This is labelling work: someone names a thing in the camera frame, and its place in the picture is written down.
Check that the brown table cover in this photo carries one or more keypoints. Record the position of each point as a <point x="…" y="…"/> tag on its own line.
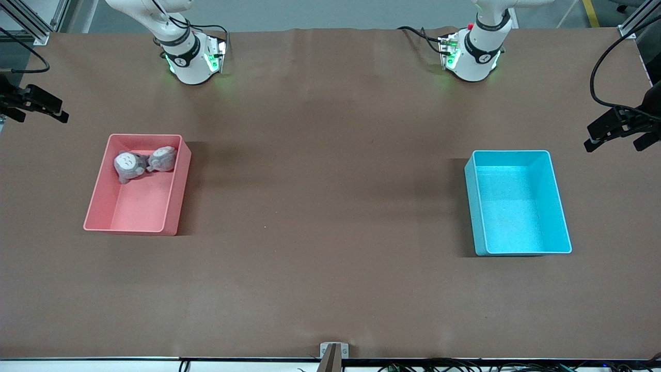
<point x="330" y="155"/>

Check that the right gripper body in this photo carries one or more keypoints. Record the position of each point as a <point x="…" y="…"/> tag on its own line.
<point x="7" y="95"/>

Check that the aluminium frame profile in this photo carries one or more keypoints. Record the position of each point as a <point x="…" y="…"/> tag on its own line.
<point x="627" y="31"/>
<point x="41" y="37"/>

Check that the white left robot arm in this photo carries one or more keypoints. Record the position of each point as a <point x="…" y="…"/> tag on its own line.
<point x="477" y="57"/>

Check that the metal camera post bracket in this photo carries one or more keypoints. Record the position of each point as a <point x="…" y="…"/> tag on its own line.
<point x="344" y="351"/>

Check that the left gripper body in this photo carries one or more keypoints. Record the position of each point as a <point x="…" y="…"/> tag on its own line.
<point x="651" y="108"/>

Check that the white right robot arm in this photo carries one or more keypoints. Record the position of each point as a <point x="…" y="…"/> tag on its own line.
<point x="188" y="64"/>

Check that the grey plush toy white belly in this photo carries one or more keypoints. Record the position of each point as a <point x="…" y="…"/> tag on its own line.
<point x="164" y="157"/>
<point x="126" y="164"/>

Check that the blue plastic box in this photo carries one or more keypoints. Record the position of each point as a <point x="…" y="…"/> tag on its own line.
<point x="516" y="217"/>

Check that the pink plastic box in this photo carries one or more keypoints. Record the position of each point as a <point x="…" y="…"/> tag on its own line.
<point x="139" y="206"/>

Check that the arm base connector plate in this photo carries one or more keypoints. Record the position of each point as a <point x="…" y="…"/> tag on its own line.
<point x="216" y="54"/>
<point x="448" y="51"/>

